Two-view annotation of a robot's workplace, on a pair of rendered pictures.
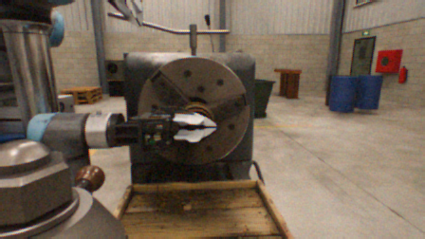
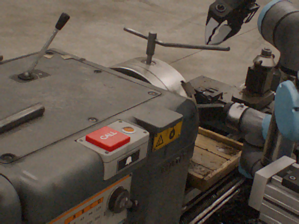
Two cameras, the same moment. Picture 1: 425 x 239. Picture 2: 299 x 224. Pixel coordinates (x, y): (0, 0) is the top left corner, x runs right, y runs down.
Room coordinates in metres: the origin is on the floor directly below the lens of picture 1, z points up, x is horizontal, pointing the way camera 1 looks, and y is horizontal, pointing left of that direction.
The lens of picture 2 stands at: (1.86, 0.92, 1.75)
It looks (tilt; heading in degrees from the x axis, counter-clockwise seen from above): 24 degrees down; 216
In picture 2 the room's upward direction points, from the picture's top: 8 degrees clockwise
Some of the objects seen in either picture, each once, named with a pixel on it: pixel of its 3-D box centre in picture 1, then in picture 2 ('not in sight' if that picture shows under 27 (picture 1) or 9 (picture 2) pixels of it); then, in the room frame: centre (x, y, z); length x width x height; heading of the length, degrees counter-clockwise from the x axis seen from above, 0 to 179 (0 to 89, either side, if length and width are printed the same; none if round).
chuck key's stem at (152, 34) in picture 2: (194, 45); (150, 52); (0.72, 0.05, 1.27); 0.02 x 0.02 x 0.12; 88
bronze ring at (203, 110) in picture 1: (195, 121); not in sight; (0.58, 0.04, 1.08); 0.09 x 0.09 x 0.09; 5
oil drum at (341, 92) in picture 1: (342, 93); not in sight; (6.37, -3.37, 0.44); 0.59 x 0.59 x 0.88
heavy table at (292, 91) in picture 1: (286, 82); not in sight; (9.32, -2.77, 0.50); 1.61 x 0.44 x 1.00; 6
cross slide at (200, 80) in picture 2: not in sight; (238, 102); (0.11, 0.02, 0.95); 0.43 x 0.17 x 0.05; 95
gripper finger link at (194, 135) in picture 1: (194, 136); not in sight; (0.50, 0.04, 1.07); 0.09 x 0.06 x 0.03; 93
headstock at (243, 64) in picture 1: (190, 98); (40, 178); (1.12, 0.10, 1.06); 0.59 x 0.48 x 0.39; 5
